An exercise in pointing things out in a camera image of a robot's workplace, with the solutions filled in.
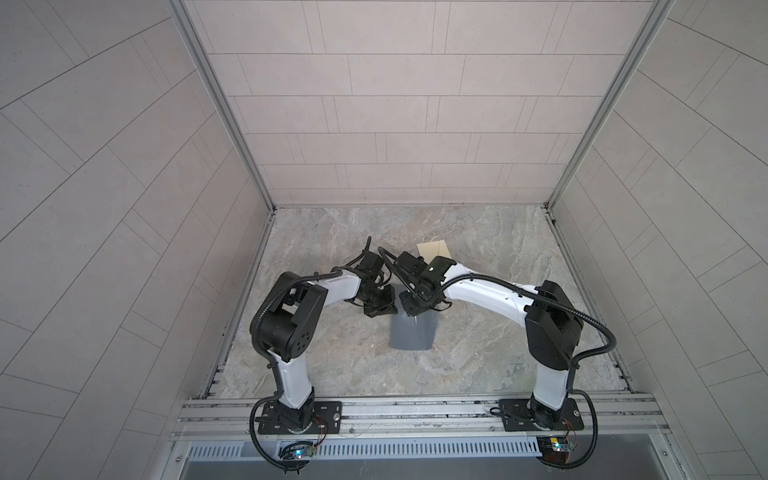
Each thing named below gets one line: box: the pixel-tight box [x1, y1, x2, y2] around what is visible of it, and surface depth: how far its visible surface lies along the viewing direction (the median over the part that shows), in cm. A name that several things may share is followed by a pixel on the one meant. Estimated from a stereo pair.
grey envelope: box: [390, 288, 439, 351], surface depth 87 cm
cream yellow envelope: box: [416, 240, 452, 265], surface depth 107 cm
